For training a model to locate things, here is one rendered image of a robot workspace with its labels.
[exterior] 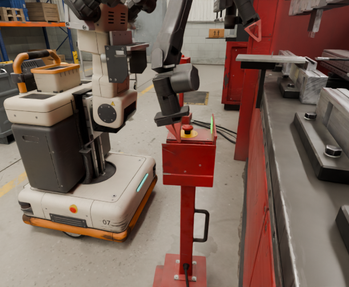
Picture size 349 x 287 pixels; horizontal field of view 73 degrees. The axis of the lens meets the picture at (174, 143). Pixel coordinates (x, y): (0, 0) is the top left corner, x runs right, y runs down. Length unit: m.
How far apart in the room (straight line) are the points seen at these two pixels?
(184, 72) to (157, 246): 1.07
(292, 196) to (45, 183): 1.28
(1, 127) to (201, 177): 2.50
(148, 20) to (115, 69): 7.55
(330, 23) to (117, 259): 1.99
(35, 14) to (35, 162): 7.66
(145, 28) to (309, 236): 8.50
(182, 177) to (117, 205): 0.63
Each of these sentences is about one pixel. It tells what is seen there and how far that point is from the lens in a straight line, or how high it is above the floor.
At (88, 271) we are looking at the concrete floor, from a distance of 1.44.
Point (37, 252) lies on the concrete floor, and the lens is 1.63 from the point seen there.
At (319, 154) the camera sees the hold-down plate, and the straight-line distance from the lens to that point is 0.51.
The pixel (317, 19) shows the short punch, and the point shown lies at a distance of 1.13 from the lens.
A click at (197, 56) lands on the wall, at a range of 8.37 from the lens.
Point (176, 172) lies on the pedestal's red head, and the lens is 0.74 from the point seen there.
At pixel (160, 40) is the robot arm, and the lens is 0.71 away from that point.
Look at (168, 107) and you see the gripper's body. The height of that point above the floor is 0.91.
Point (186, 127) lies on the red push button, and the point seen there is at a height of 0.81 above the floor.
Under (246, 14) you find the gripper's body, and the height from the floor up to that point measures 1.16.
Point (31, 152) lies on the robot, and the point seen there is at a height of 0.54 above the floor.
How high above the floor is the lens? 1.12
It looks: 26 degrees down
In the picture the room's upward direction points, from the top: straight up
